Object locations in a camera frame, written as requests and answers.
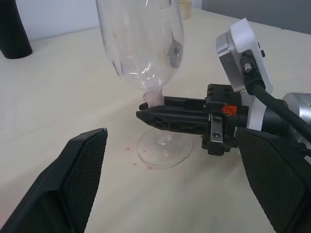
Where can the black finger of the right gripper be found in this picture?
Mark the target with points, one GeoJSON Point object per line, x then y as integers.
{"type": "Point", "coordinates": [184, 102]}
{"type": "Point", "coordinates": [179, 119]}

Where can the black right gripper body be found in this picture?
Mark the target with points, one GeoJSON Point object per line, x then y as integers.
{"type": "Point", "coordinates": [218, 102]}

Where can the clear wine glass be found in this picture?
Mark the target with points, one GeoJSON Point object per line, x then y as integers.
{"type": "Point", "coordinates": [145, 72]}

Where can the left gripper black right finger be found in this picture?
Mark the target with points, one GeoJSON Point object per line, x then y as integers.
{"type": "Point", "coordinates": [274, 174]}

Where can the clear tape roll yellow core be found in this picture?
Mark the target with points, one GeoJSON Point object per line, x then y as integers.
{"type": "Point", "coordinates": [185, 11]}

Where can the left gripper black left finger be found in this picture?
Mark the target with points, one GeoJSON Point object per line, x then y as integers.
{"type": "Point", "coordinates": [58, 184]}

